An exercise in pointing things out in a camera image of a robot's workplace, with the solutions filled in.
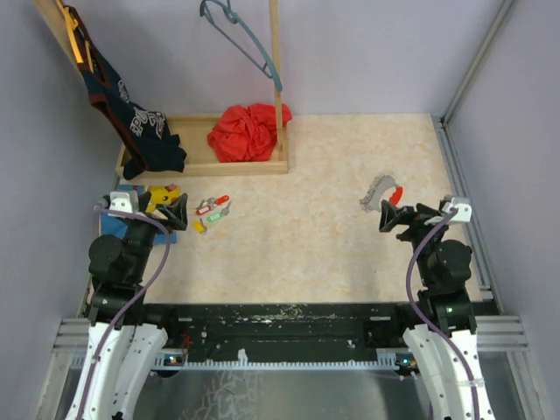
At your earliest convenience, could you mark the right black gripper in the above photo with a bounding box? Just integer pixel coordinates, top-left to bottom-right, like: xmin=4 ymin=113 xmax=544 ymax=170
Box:
xmin=380 ymin=199 xmax=455 ymax=286

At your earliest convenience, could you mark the yellow tag key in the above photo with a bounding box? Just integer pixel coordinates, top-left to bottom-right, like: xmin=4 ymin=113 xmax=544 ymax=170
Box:
xmin=192 ymin=219 xmax=207 ymax=235

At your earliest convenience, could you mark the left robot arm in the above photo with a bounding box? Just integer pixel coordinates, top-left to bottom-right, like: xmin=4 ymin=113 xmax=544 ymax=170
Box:
xmin=66 ymin=190 xmax=188 ymax=419

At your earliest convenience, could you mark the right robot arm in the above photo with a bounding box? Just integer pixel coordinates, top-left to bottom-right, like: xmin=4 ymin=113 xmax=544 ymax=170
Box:
xmin=379 ymin=196 xmax=494 ymax=419

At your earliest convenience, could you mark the blue pikachu shirt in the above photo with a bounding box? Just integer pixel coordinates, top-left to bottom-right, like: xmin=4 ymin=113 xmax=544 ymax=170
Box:
xmin=99 ymin=185 xmax=181 ymax=239

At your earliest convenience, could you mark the dark navy jersey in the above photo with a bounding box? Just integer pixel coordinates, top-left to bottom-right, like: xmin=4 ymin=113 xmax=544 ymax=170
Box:
xmin=68 ymin=5 xmax=187 ymax=180

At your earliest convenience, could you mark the wooden rack tray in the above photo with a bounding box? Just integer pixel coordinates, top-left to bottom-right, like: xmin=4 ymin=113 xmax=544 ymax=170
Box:
xmin=33 ymin=1 xmax=289 ymax=186

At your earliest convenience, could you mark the red crumpled cloth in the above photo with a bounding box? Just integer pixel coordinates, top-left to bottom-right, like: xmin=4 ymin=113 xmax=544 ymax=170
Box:
xmin=206 ymin=103 xmax=277 ymax=163

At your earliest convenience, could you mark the teal clothes hanger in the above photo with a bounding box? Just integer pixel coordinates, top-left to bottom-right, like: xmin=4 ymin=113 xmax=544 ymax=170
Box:
xmin=199 ymin=0 xmax=284 ymax=92

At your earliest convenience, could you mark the yellow clothes hanger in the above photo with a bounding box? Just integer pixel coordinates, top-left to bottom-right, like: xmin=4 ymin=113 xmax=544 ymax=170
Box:
xmin=55 ymin=0 xmax=94 ymax=73

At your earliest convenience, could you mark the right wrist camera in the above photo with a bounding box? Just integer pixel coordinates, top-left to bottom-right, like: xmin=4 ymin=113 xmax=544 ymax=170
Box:
xmin=439 ymin=195 xmax=473 ymax=225

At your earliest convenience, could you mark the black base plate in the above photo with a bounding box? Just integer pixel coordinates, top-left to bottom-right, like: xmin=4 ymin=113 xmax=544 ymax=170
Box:
xmin=82 ymin=302 xmax=502 ymax=364

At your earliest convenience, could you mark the aluminium frame rail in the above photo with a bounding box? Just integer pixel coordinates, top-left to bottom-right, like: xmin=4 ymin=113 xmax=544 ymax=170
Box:
xmin=437 ymin=1 xmax=559 ymax=419

